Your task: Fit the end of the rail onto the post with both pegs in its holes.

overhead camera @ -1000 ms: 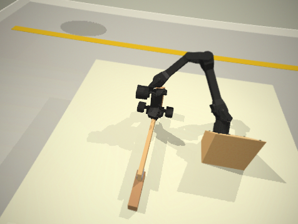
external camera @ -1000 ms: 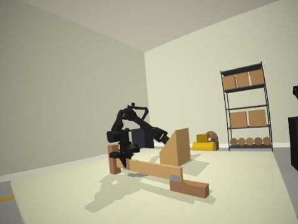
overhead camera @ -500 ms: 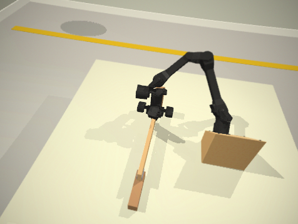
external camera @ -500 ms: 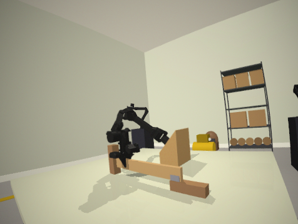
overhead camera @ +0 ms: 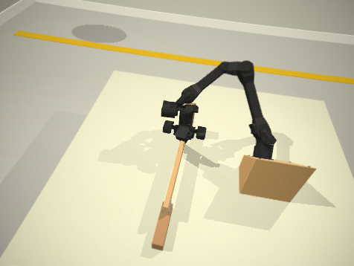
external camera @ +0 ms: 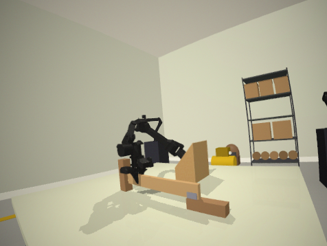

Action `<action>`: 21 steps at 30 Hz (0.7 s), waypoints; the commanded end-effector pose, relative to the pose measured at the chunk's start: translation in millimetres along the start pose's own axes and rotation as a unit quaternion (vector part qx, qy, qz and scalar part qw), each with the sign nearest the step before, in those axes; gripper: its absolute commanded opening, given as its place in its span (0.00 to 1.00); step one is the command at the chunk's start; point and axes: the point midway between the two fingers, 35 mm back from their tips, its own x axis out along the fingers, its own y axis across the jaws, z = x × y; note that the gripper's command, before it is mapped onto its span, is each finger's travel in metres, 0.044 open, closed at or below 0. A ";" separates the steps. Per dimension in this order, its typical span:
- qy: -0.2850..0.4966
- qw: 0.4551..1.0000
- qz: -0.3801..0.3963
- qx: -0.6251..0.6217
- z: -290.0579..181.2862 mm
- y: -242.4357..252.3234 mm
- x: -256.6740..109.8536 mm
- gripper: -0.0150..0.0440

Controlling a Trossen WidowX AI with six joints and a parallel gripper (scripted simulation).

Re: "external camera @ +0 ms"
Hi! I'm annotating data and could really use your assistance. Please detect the long brown wooden bar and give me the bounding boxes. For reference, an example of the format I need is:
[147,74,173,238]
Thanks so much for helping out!
[128,174,201,200]

